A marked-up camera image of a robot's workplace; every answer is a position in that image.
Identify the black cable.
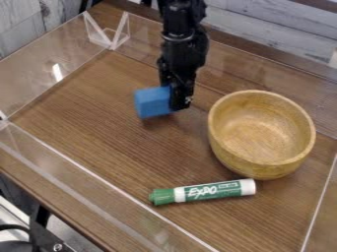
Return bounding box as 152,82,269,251
0,221,45,252

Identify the brown wooden bowl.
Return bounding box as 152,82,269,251
208,90,315,180

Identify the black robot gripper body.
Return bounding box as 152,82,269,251
158,31,210,83

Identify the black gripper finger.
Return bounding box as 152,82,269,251
156,58,172,87
168,82,195,111

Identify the clear acrylic tray wall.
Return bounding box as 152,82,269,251
0,18,337,252

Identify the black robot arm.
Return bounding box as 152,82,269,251
156,0,210,111

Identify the black metal bracket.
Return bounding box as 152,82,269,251
29,206,76,252

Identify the blue foam block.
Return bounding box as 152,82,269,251
134,87,172,119

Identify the green Expo marker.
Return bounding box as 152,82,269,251
148,178,257,206

